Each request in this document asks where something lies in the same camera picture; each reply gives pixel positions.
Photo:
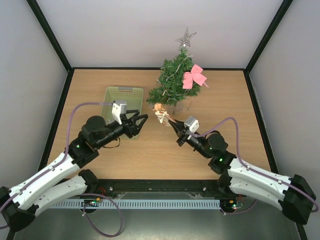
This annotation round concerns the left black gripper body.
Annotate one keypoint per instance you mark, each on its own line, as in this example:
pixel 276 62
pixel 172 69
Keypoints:
pixel 128 131

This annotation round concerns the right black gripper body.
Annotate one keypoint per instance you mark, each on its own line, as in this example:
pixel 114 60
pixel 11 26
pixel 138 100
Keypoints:
pixel 181 136

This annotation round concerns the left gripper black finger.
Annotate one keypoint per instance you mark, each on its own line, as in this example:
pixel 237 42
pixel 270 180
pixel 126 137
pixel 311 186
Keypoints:
pixel 132 114
pixel 138 122

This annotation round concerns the light green plastic basket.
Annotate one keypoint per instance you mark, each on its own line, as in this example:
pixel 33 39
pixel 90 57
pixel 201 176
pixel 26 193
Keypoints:
pixel 133 96

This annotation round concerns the small green christmas tree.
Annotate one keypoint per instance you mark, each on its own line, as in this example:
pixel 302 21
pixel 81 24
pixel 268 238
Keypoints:
pixel 169 85

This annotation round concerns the pink felt bow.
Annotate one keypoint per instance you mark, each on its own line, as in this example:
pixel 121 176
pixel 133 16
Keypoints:
pixel 194 76

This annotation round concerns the silver star ornament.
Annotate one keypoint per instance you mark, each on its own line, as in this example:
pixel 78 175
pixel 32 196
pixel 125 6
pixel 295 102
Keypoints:
pixel 185 40

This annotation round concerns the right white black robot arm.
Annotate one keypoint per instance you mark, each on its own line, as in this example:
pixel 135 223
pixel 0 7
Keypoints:
pixel 293 196

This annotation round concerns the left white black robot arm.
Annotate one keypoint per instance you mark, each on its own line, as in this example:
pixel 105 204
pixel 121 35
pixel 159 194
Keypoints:
pixel 65 177

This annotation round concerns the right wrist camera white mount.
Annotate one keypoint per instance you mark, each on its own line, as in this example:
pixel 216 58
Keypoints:
pixel 191 125

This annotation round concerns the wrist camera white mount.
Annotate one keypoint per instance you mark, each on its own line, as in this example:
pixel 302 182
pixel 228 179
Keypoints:
pixel 191 125
pixel 119 107

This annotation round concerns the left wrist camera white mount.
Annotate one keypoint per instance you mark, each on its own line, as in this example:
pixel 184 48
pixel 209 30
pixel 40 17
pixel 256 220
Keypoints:
pixel 119 107

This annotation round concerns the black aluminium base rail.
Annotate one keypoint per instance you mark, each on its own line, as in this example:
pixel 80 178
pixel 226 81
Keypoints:
pixel 160 186

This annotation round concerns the light blue slotted cable duct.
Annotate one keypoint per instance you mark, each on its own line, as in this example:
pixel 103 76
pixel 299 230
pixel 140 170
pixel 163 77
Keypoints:
pixel 141 204

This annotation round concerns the black enclosure frame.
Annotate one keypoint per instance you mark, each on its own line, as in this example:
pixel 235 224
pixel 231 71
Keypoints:
pixel 61 55

